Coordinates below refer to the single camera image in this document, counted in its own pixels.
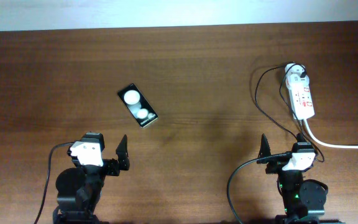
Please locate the black smartphone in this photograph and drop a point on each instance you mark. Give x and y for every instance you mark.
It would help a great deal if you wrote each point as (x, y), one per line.
(137, 105)

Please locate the white charger plug adapter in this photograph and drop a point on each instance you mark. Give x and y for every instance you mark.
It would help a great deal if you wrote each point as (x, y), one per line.
(296, 75)

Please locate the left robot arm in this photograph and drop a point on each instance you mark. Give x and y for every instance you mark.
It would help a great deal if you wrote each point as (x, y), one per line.
(80, 187)

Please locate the white power strip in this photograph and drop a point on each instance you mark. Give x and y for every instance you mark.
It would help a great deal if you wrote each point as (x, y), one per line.
(301, 101)

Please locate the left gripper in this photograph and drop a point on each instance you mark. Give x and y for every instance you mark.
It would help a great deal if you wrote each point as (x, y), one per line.
(113, 167)

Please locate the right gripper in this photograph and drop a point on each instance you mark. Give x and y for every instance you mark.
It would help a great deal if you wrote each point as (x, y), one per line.
(273, 166)

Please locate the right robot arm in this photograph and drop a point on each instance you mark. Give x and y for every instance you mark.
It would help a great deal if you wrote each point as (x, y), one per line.
(303, 200)

